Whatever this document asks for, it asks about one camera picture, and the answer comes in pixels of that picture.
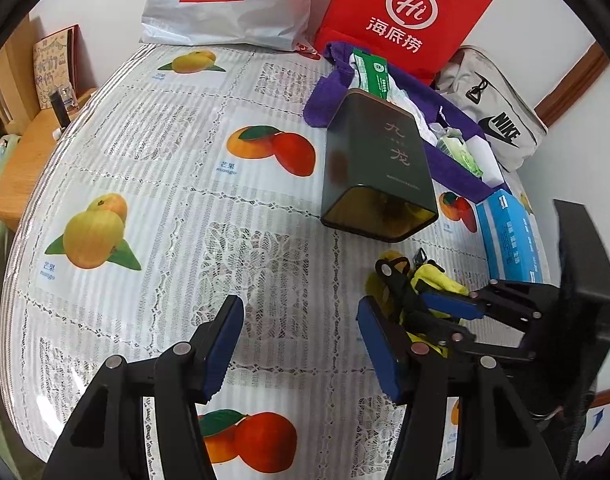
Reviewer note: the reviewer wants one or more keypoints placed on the wooden wall trim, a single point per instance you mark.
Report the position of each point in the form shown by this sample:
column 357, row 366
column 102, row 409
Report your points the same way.
column 580, row 80

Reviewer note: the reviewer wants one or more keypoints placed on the red white small packet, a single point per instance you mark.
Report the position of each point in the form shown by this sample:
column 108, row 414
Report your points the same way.
column 307, row 50

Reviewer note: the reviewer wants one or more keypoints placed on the white sponge block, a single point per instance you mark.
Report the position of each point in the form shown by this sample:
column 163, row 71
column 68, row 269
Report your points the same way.
column 490, row 160

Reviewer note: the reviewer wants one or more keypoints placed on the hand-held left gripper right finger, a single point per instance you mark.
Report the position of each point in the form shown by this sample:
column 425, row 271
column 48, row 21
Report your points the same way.
column 380, row 350

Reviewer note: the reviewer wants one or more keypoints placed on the doodle cover book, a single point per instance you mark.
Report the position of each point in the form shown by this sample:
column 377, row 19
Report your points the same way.
column 52, row 60

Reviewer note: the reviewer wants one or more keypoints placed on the clear glass cup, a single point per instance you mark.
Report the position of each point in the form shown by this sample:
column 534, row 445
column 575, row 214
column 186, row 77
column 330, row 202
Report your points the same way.
column 69, row 100

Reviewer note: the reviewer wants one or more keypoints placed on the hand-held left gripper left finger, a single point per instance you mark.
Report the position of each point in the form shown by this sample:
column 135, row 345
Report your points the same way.
column 225, row 345

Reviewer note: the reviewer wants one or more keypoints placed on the white plastic bag orange label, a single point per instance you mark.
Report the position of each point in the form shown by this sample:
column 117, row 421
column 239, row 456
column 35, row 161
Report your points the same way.
column 265, row 5

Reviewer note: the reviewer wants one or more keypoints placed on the purple tote bag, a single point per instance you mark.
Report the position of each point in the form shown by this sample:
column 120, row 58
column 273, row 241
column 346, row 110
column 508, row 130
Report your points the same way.
column 325, row 95

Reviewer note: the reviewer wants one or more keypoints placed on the green snack packet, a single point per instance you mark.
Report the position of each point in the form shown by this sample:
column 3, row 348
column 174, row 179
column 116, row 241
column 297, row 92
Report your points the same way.
column 460, row 152

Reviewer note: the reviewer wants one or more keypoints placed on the green white packet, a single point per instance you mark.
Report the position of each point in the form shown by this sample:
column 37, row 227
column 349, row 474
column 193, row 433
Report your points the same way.
column 377, row 72

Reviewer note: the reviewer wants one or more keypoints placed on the beige waist bag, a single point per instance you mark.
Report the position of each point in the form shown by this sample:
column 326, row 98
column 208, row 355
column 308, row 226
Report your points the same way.
column 500, row 95

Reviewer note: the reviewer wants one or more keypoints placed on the red paper bag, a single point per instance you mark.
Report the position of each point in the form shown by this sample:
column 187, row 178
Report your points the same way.
column 360, row 10

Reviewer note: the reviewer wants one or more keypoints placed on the wooden nightstand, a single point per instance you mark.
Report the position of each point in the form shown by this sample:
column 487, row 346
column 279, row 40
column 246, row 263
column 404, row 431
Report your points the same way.
column 35, row 170

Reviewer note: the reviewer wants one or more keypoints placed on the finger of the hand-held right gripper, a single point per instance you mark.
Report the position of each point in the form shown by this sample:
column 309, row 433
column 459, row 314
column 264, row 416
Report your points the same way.
column 450, row 305
column 505, row 351

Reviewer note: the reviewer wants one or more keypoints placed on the small black object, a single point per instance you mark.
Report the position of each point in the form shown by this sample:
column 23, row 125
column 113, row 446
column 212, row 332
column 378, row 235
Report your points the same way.
column 61, row 115

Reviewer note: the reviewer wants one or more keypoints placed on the dark green tin box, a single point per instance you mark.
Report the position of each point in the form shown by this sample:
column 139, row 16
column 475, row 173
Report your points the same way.
column 370, row 160

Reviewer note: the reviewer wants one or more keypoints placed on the blue tissue pack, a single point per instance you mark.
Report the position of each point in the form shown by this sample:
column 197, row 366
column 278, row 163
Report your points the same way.
column 510, row 240

